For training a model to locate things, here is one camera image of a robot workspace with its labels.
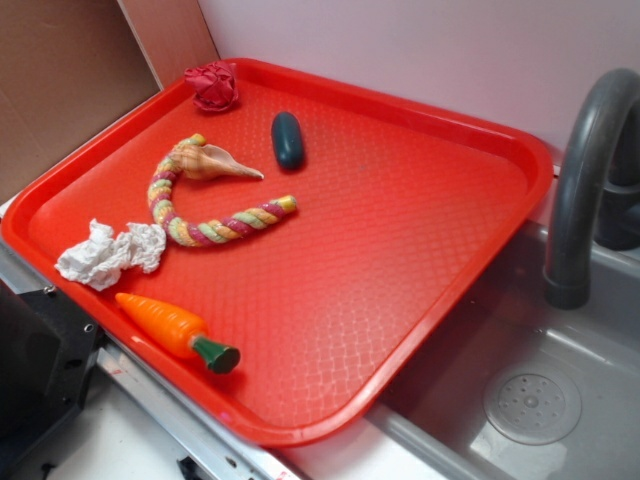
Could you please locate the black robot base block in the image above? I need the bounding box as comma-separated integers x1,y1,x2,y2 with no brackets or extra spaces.
0,282,105,441

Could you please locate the crumpled white paper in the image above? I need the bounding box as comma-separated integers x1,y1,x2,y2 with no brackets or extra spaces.
54,219,167,291

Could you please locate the red plastic tray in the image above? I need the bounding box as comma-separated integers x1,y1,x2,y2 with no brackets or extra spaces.
2,59,553,447

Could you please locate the dark teal oval block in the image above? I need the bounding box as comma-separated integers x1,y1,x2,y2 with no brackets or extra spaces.
271,111,305,170

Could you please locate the beige conch seashell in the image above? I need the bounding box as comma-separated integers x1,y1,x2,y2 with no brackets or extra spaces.
169,142,264,181

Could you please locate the orange plastic toy carrot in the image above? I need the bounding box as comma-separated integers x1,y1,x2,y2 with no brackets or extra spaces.
115,293,241,374

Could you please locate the crumpled red paper ball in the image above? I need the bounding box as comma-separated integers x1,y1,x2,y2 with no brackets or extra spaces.
184,60,239,113

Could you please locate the grey plastic toy sink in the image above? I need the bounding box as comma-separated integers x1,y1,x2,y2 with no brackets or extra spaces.
368,201,639,479

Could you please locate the grey toy sink faucet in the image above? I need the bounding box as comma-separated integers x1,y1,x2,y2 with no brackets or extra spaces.
543,68,639,310

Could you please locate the brown cardboard panel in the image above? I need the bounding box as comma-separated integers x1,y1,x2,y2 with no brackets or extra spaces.
0,0,220,204

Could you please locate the multicoloured twisted rope toy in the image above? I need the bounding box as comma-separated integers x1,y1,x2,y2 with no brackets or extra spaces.
147,134,298,248

